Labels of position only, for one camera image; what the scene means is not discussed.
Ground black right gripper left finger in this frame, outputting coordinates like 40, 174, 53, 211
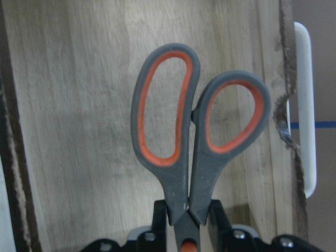
82, 200, 167, 251

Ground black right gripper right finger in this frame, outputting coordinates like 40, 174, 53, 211
203, 199, 321, 251

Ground grey orange handled scissors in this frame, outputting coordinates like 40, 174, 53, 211
131, 43, 271, 251

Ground white drawer handle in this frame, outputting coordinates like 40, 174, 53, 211
294, 22, 317, 198

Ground open wooden drawer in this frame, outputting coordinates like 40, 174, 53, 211
1, 1, 308, 251

